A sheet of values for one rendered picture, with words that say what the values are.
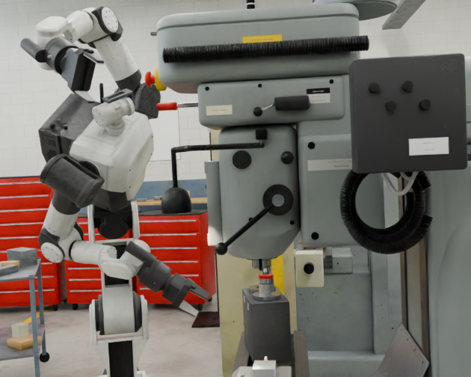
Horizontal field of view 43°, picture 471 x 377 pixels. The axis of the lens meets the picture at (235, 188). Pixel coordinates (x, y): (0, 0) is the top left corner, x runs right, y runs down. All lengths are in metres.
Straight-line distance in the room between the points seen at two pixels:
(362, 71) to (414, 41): 9.75
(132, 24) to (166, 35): 9.66
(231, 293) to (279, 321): 1.46
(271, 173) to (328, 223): 0.17
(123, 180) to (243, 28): 0.70
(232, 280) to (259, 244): 1.88
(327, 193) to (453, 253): 0.30
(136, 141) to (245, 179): 0.59
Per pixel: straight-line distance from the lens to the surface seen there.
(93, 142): 1.86
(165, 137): 10.70
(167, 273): 1.84
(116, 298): 2.13
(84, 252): 1.94
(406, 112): 1.13
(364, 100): 1.12
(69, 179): 1.75
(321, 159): 1.36
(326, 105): 1.36
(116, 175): 1.84
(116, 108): 1.81
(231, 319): 3.33
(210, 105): 1.37
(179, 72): 1.38
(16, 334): 4.57
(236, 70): 1.36
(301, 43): 1.33
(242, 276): 3.27
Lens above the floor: 1.56
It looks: 3 degrees down
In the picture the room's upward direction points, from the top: 3 degrees counter-clockwise
